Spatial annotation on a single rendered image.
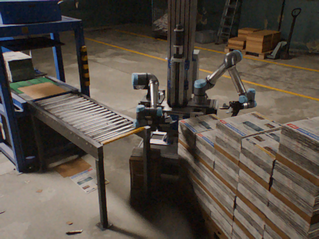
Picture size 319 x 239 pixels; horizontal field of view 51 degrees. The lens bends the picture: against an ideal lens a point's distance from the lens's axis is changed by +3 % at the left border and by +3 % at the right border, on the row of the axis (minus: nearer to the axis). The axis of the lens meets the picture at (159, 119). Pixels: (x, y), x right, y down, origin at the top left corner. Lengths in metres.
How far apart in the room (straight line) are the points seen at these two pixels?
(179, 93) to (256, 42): 5.57
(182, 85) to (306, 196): 1.92
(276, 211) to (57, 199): 2.13
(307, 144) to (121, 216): 1.89
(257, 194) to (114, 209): 1.49
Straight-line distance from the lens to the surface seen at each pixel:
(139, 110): 2.72
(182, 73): 3.41
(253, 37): 8.90
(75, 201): 3.42
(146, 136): 2.91
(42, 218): 3.32
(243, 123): 2.41
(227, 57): 3.14
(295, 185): 1.97
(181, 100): 3.49
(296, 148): 1.90
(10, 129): 3.79
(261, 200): 2.25
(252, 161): 2.20
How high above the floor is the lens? 2.06
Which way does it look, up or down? 24 degrees down
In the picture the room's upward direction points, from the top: straight up
